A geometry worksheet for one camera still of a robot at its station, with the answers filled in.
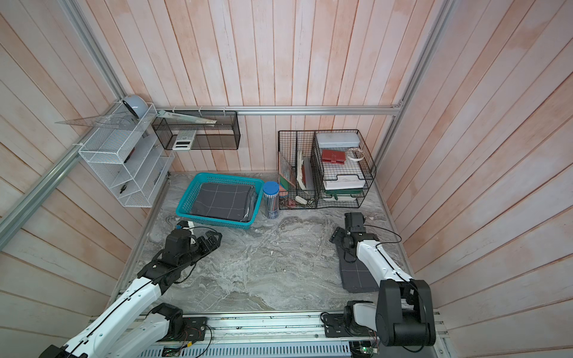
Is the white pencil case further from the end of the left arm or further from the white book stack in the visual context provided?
the end of the left arm

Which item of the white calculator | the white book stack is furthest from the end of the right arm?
the white calculator

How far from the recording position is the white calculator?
Result: 0.95 meters

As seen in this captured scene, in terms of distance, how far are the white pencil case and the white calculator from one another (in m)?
0.59
